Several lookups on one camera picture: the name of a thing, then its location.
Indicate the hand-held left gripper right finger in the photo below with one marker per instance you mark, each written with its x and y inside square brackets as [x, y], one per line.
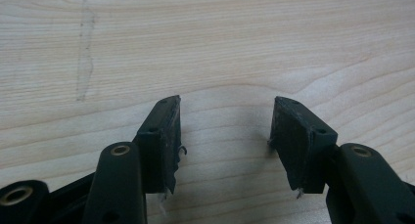
[301, 152]

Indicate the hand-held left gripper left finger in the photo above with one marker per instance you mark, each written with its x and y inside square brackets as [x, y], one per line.
[156, 152]

